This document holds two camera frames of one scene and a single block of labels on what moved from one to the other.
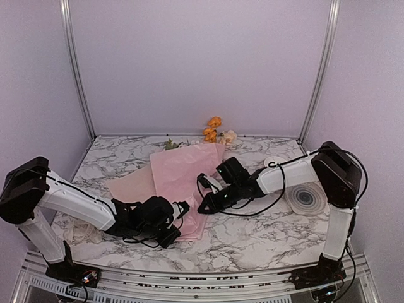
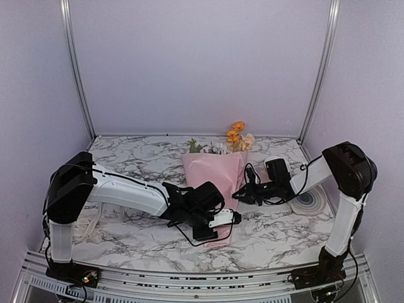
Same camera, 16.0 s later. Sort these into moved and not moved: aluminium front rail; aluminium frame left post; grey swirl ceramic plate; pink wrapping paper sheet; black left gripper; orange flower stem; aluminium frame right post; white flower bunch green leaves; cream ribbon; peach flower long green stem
Moved: white flower bunch green leaves; peach flower long green stem; orange flower stem; pink wrapping paper sheet; black left gripper
Not moved: grey swirl ceramic plate; aluminium front rail; aluminium frame right post; aluminium frame left post; cream ribbon
